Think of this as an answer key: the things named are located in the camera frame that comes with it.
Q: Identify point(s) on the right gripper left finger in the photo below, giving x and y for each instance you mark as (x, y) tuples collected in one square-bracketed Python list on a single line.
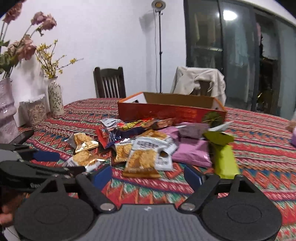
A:
[(90, 189)]

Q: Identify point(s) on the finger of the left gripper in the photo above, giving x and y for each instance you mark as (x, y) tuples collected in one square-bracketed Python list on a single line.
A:
[(50, 171), (39, 156)]

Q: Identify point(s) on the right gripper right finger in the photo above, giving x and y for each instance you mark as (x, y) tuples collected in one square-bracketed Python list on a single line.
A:
[(204, 187)]

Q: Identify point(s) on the white gold cracker packet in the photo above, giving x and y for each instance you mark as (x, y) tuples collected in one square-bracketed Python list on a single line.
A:
[(148, 157)]

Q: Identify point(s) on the person's left hand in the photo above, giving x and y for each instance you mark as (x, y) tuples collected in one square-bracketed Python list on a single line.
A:
[(8, 210)]

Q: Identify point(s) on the black phone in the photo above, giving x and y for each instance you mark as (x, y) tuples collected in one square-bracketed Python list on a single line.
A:
[(22, 137)]

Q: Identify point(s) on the green snack bar packet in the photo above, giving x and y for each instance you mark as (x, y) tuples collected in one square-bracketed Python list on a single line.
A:
[(223, 158)]

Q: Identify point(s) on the large purple snack packet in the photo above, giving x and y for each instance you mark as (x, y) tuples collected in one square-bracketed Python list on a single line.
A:
[(192, 152)]

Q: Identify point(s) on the pink glass vase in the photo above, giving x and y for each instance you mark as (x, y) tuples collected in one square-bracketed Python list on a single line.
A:
[(8, 127)]

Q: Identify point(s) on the clear snack bag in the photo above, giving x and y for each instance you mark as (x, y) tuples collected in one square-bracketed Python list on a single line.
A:
[(34, 110)]

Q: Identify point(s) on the red blue snack packet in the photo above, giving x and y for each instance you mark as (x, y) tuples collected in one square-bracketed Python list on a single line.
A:
[(107, 138)]

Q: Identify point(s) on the small purple snack packet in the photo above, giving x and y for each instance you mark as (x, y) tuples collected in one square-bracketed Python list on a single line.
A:
[(192, 130)]

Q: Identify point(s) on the silver brown snack packet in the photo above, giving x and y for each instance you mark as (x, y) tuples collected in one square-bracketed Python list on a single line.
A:
[(110, 122)]

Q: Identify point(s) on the red yellow snack packet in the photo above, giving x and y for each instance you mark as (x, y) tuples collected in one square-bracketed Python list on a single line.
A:
[(146, 123)]

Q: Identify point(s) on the white floral vase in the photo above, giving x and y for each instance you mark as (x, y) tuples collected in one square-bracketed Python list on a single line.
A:
[(55, 97)]

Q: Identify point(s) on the orange cardboard box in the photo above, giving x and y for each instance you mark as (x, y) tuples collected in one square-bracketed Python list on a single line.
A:
[(182, 108)]

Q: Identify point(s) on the chair with beige jacket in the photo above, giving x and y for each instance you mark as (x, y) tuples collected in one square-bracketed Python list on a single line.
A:
[(202, 88)]

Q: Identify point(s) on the dark wooden chair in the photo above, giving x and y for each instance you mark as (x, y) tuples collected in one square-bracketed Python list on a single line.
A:
[(109, 83)]

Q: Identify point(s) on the yellow blossom branches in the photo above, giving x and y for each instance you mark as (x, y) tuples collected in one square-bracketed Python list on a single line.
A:
[(50, 66)]

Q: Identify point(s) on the purple tissue pack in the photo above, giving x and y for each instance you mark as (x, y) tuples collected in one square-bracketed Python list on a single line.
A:
[(293, 139)]

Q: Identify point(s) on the beige jacket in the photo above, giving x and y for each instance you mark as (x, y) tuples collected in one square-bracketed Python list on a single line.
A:
[(188, 79)]

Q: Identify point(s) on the pink dried flowers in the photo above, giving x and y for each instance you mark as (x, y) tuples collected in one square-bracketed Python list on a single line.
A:
[(24, 48)]

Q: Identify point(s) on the glass sliding door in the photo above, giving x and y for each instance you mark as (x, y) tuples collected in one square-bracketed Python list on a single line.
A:
[(252, 47)]

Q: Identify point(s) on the black floor lamp stand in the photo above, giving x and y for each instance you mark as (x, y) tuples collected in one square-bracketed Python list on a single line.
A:
[(158, 7)]

